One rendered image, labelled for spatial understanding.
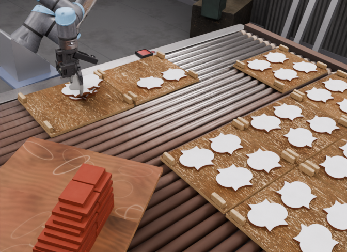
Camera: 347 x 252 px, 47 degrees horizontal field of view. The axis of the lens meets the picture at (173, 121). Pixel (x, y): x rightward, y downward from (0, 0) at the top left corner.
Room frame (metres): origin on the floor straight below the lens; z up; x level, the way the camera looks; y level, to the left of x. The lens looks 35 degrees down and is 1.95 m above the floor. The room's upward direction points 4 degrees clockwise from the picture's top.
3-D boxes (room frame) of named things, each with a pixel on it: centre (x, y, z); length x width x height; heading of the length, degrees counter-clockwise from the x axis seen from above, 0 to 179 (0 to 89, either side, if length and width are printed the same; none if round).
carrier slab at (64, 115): (1.55, 0.46, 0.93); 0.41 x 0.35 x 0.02; 132
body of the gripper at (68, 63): (1.48, 0.45, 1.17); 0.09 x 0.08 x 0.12; 127
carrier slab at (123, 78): (1.83, 0.15, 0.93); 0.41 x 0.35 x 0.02; 133
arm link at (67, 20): (1.49, 0.45, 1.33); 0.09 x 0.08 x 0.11; 179
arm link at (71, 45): (1.48, 0.44, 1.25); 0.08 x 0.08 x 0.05
